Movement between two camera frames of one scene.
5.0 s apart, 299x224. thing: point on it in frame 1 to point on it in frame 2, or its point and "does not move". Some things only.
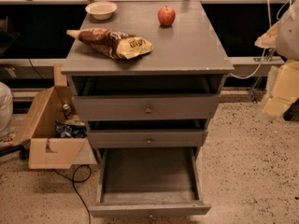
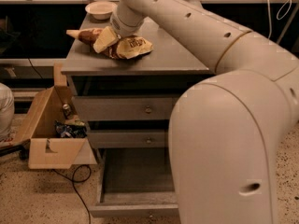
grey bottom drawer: [142, 182] does not move
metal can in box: [66, 110] does not move
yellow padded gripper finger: [268, 40] to [106, 38]
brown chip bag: [114, 44] does not move
